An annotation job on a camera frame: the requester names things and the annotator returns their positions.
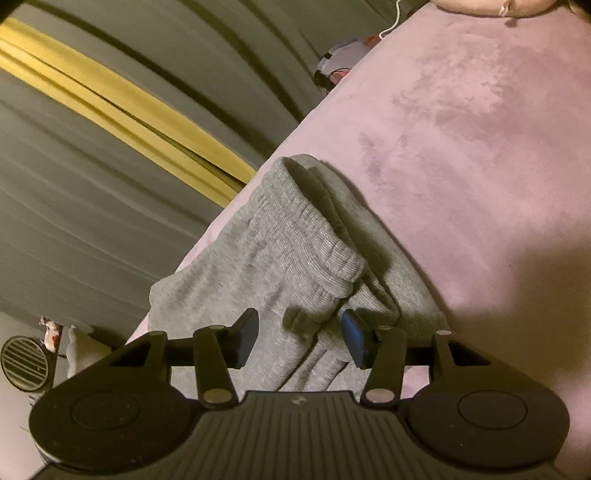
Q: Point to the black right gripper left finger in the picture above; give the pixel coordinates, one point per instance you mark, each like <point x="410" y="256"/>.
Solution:
<point x="211" y="352"/>

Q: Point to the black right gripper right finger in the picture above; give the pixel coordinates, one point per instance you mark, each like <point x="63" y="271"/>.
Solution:
<point x="387" y="351"/>

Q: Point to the grey sweatpants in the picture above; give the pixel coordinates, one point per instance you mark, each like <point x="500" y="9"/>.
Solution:
<point x="301" y="251"/>

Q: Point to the grey curtain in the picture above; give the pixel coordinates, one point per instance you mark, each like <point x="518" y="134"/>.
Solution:
<point x="87" y="223"/>

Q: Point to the pink plush blanket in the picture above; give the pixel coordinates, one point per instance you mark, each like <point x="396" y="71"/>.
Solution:
<point x="468" y="139"/>

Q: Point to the yellow curtain strip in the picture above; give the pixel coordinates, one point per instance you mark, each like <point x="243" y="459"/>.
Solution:
<point x="140" y="120"/>

